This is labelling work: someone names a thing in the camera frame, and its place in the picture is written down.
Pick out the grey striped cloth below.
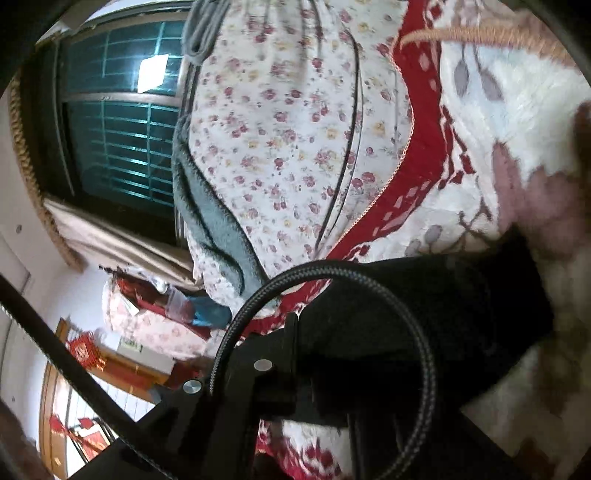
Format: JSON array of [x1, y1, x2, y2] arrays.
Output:
[[181, 0, 230, 67]]

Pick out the window with green grille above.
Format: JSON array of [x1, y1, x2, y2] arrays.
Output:
[[19, 1, 189, 245]]

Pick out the white floral quilt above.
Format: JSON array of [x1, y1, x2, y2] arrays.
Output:
[[186, 0, 413, 308]]

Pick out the black pants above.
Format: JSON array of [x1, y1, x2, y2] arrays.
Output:
[[294, 225, 558, 428]]

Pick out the wooden door frame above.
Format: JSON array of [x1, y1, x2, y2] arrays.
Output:
[[28, 316, 183, 479]]

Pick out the black braided cable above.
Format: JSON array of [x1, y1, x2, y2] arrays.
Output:
[[0, 260, 436, 480]]

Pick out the red chinese knot decoration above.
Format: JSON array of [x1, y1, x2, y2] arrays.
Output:
[[65, 332, 106, 371]]

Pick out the teal fleece jacket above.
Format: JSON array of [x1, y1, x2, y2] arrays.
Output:
[[171, 115, 269, 314]]

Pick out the beige curtain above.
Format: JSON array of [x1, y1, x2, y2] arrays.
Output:
[[43, 198, 200, 290]]

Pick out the blue folded cloth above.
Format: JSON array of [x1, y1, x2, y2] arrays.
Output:
[[188, 296, 232, 329]]

